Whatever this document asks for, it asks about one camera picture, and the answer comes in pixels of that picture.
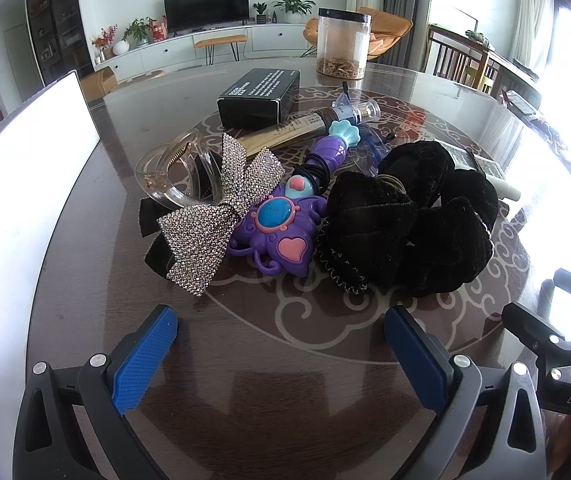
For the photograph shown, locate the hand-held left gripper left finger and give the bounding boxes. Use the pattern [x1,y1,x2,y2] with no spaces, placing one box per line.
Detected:
[12,304,179,480]

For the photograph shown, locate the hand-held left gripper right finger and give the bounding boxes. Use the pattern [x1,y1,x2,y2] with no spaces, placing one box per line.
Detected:
[383,305,549,480]

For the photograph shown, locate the black velvet scrunchie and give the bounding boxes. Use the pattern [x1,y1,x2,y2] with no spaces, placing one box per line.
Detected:
[326,171,495,295]
[378,141,500,231]

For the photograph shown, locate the rhinestone bow hair clip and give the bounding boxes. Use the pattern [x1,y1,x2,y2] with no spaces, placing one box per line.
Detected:
[139,133,286,297]

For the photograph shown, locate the white tube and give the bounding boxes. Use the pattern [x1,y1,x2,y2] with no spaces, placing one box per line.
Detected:
[438,141,522,202]

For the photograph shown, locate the clear hair claw clip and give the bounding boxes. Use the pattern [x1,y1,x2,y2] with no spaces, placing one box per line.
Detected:
[134,129,224,209]

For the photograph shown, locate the purple toy wand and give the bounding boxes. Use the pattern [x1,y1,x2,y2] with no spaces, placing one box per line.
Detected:
[226,120,364,277]

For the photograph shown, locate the thin black hair tie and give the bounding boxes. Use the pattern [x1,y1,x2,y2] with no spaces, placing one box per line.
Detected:
[293,154,337,187]

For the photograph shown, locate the small clear bottle blue label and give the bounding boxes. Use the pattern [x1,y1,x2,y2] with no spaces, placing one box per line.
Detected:
[332,99,382,126]

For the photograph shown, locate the beige tube with cap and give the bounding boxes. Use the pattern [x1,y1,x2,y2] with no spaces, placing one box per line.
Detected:
[235,110,337,154]

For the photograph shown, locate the blue clear safety glasses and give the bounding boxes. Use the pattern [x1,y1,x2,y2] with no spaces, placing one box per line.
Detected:
[338,80,397,173]

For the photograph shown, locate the wooden dining chair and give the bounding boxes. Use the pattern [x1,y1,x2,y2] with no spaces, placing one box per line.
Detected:
[425,24,497,92]

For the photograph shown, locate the brown cardboard box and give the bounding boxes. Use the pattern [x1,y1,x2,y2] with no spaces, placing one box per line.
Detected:
[80,67,118,102]

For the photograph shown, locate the black cardboard box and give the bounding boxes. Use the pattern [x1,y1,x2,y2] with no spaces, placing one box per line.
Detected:
[216,68,301,130]

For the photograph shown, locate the white tv cabinet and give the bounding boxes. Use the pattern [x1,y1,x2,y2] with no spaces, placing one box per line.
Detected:
[92,22,316,83]

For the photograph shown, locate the orange lounge chair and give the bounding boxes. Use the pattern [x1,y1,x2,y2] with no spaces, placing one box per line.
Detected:
[304,7,413,61]

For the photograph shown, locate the red flowers in white vase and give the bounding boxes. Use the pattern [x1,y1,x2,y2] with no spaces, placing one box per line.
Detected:
[90,25,131,58]

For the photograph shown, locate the clear jar with black lid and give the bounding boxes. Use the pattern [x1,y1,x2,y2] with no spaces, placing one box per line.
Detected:
[317,8,372,80]

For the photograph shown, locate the orange bench with hairpin legs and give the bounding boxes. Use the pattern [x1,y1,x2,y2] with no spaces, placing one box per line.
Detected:
[194,35,248,66]

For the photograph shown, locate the leafy potted plant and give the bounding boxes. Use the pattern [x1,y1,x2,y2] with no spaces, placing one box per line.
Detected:
[122,17,156,48]

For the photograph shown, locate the dark glass display cabinet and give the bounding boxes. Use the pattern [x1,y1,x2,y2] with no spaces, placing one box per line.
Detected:
[24,0,93,88]

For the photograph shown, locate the black television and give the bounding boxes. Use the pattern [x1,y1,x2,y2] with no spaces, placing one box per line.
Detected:
[163,0,250,36]

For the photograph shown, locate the large green potted plant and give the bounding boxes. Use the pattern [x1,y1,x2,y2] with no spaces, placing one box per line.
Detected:
[272,0,316,24]

